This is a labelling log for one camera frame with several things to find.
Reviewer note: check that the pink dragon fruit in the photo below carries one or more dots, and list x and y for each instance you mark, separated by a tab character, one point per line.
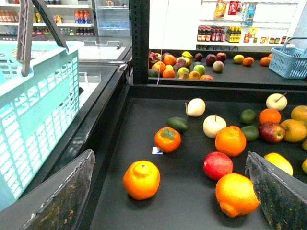
153	58

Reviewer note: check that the green lime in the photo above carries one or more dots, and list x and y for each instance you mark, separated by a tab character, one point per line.
251	132
247	116

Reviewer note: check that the blue basket far shelf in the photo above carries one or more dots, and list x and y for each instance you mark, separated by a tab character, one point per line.
289	62

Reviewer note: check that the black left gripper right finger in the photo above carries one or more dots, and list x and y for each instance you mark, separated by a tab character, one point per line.
282	197

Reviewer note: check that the yellow pear rear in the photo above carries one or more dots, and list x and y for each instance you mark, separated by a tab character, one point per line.
299	113

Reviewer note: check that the green lime front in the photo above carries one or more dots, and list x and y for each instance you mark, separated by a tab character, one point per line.
251	132

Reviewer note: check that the red pomegranate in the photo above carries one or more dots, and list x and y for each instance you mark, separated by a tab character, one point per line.
216	165

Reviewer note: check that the grey basket handle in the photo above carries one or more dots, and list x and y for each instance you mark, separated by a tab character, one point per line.
25	28

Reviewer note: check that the light blue shopping basket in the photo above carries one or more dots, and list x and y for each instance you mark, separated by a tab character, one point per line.
36	115

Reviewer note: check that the orange tangerine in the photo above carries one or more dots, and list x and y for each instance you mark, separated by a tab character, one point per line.
142	180
235	195

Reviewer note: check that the red apple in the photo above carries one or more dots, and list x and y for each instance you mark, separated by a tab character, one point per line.
271	132

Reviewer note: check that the black shelf frame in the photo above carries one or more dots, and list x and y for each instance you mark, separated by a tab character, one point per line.
185	199

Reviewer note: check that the white pear lying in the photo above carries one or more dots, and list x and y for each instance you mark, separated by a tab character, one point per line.
195	107

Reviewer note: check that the glass freezer chest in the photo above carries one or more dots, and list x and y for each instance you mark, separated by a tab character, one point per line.
100	62

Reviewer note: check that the green lime rear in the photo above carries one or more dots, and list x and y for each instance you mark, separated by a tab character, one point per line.
247	116

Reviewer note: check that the white wall shelf with bottles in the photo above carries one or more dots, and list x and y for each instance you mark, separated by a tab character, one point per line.
237	23

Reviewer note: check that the dark green avocado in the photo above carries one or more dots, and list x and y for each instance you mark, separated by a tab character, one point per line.
178	123

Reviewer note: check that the orange persimmon with green calyx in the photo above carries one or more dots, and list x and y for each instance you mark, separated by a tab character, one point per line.
167	139

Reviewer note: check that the orange tangerine front left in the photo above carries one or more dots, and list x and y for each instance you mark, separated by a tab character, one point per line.
142	180

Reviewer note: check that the white price tag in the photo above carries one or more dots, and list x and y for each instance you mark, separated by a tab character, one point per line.
156	151

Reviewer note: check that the orange tangerine front right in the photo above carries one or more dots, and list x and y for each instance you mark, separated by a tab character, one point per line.
235	195

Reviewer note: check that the small orange mandarin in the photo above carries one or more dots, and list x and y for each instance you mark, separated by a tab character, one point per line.
269	115

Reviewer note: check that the yellow orange fruit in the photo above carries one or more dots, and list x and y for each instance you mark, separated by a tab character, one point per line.
295	131

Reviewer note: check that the left store shelf with drinks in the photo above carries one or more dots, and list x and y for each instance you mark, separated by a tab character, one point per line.
72	17

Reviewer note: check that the large orange centre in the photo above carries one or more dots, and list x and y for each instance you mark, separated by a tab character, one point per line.
231	141

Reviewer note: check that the white pear round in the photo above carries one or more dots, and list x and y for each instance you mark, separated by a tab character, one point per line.
212	125

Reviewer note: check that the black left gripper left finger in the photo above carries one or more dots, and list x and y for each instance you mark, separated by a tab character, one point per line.
57	203

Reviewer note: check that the yellow lemon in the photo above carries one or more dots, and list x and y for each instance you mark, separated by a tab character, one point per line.
280	162

